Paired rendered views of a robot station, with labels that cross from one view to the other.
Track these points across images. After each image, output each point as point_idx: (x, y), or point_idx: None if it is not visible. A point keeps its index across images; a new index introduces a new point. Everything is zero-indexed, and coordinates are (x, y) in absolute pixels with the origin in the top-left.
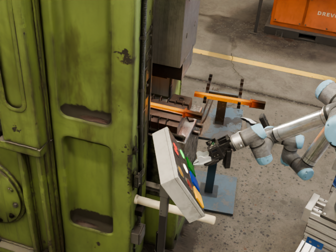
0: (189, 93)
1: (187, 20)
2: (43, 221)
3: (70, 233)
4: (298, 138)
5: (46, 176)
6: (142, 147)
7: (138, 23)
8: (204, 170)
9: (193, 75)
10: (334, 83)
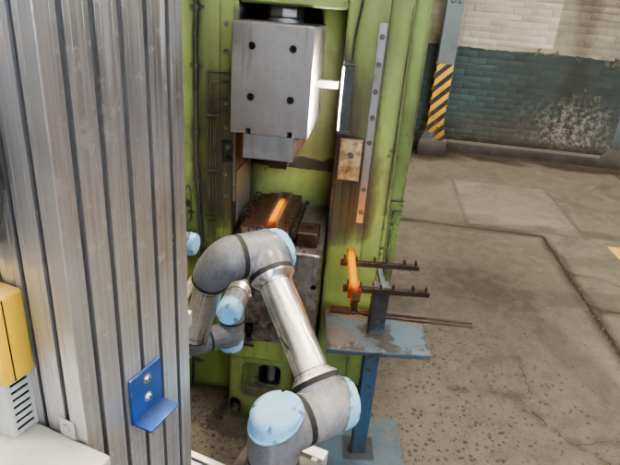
0: (606, 413)
1: (249, 74)
2: None
3: None
4: (224, 299)
5: None
6: (197, 211)
7: (187, 44)
8: (406, 443)
9: None
10: (268, 233)
